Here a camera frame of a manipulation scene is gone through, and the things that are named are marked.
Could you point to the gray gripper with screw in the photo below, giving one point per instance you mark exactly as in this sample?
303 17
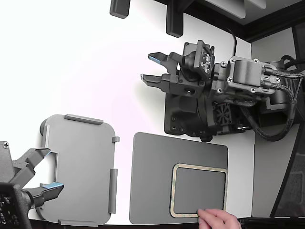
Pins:
5 157

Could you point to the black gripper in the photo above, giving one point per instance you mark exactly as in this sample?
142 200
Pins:
188 88

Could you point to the beige adhesive tape rectangular frame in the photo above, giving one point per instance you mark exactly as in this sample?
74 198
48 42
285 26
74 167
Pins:
172 190

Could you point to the gray holder tray with tabs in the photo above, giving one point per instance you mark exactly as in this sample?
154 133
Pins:
83 167

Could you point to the bare human hand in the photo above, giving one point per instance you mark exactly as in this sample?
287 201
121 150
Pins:
219 220

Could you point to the gray angled panel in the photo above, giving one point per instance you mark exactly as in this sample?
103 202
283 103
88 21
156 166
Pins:
226 7

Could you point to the dark gray flat mat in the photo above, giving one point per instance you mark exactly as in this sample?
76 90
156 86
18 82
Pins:
152 179

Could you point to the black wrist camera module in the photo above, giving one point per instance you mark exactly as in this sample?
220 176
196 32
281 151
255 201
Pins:
12 207
203 59

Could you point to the black bracket stand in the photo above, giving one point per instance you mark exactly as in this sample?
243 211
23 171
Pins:
175 21

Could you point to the dark gray bracket foot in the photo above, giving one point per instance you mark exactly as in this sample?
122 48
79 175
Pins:
119 8

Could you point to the black enclosure ledge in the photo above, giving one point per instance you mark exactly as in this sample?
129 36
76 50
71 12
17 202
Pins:
250 31

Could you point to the black enclosure strut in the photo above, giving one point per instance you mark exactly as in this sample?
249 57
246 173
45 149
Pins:
286 176

